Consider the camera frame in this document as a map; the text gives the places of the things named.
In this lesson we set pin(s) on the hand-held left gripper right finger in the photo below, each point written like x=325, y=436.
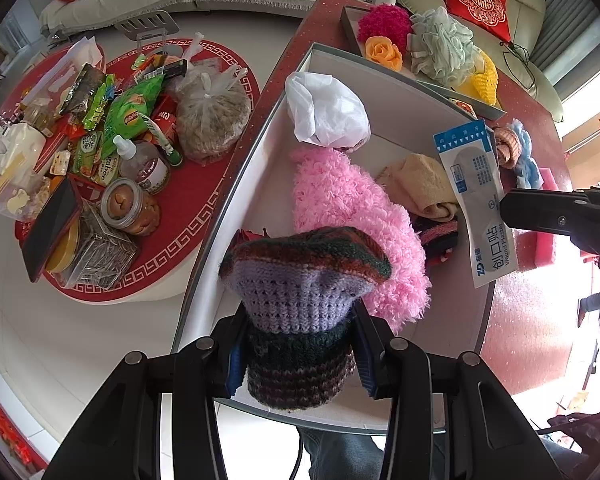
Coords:
x=366, y=370

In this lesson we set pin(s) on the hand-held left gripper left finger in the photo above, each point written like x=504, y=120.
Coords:
x=235, y=360

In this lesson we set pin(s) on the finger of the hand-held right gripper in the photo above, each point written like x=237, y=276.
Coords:
x=535, y=210

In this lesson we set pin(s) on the white blue plaster packet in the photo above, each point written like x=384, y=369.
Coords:
x=480, y=200

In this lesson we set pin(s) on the striped knitted hat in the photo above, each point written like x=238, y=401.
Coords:
x=300, y=290

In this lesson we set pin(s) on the beige soft cloth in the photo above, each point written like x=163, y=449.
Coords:
x=420, y=180

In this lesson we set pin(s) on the pink fluffy cloth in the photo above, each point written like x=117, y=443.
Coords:
x=345, y=200

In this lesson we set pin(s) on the grey storage box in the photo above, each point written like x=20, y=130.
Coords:
x=265, y=185

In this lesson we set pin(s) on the blue fluffy cloth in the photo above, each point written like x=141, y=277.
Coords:
x=527, y=160

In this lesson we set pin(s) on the peach knitted item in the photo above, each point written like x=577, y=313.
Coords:
x=507, y=145

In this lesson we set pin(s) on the person's jeans leg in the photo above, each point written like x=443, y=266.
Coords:
x=340, y=455

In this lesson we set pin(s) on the red metal pole stand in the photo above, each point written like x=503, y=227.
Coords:
x=592, y=135

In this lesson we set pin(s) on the dark red striped knit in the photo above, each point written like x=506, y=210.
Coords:
x=437, y=242

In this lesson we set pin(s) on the red patterned item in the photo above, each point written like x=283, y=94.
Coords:
x=252, y=236

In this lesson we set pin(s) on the yellow knitted cloth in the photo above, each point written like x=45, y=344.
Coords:
x=480, y=80

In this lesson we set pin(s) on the round red patterned table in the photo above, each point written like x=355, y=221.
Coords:
x=190, y=210

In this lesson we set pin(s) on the metal mesh box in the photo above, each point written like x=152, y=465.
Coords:
x=100, y=255

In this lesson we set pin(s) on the clear jar of snacks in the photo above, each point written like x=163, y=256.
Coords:
x=130, y=207

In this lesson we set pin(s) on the mint green bath pouf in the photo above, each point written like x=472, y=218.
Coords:
x=445, y=45

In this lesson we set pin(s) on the beige leather sofa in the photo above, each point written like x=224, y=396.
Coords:
x=525, y=5

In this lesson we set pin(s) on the clear dropper bottle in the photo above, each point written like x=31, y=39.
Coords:
x=142, y=162

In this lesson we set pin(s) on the red embroidered cushion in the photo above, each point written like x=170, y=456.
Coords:
x=475, y=0

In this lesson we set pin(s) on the orange fabric rose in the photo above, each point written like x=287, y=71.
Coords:
x=382, y=52

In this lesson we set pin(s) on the green marker tube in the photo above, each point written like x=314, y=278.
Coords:
x=167, y=147

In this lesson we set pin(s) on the phone in red case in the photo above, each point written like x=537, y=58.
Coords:
x=50, y=230

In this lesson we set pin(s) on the white plastic bag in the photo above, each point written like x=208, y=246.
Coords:
x=325, y=107

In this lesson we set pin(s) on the magenta fluffy ball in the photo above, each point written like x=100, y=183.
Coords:
x=382, y=22

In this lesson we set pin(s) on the clear bag of grain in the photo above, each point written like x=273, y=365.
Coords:
x=210, y=115

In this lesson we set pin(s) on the green snack pack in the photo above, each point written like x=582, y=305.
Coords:
x=92, y=157

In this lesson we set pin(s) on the grey box lid tray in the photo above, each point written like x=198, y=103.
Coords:
x=350, y=22

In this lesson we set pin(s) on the green chip packet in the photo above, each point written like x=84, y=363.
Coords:
x=130, y=110

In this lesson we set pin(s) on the dark snack packet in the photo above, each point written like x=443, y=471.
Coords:
x=82, y=87

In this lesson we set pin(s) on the clear zip bag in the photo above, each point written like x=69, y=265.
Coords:
x=65, y=67

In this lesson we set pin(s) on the grey metal rack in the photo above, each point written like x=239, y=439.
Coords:
x=145, y=25

